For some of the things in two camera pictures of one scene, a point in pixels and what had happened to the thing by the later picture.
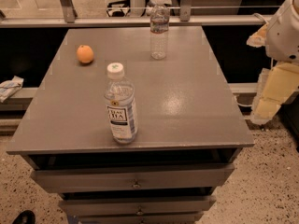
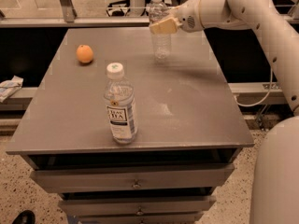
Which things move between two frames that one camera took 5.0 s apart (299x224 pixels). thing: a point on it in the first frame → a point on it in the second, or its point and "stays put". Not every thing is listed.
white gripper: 282,36 → 188,17
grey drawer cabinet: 190,129 stays put
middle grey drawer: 136,206 stays put
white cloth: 7,88 stays put
